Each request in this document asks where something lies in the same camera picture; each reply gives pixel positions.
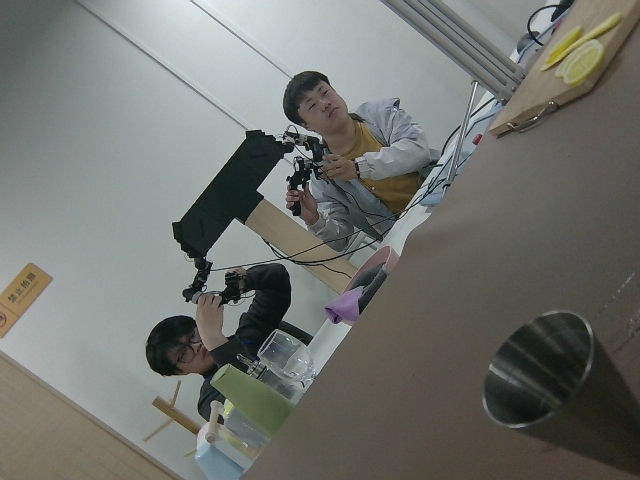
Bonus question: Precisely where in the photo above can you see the long metal rod tool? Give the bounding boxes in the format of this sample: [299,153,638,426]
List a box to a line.
[444,79,479,191]

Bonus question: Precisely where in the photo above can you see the black teleoperation leader device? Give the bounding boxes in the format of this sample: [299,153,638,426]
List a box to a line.
[172,130,294,258]

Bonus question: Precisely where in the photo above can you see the light blue cup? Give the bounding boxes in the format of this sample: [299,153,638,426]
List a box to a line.
[195,423,252,480]

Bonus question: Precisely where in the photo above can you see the purple and black cloth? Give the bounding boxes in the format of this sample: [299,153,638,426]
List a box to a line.
[324,288,365,324]

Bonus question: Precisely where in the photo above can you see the wooden cutting board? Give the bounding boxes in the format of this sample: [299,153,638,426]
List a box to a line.
[488,0,640,138]

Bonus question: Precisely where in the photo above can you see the green plastic cup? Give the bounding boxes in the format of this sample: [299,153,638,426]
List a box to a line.
[211,364,294,437]

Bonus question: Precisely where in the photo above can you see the pink bowl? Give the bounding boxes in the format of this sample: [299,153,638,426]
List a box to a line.
[346,246,399,312]

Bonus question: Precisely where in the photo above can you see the aluminium frame post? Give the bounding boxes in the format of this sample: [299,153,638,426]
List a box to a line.
[383,0,526,104]

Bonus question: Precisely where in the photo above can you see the yellow plastic knife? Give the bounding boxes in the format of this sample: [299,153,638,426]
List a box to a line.
[540,12,623,71]

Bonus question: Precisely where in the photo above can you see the person in black clothes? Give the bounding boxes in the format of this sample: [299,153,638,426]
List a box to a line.
[145,263,313,420]

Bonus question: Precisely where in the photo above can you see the clear wine glass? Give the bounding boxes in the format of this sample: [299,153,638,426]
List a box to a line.
[257,329,317,391]

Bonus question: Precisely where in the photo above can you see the steel jigger measuring cup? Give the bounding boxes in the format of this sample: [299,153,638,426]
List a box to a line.
[483,311,639,468]

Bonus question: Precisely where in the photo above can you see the lemon slice stack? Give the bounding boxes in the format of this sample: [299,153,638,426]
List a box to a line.
[554,39,605,86]

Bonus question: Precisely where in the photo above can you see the person in grey jacket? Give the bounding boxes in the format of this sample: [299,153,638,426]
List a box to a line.
[283,71,437,252]

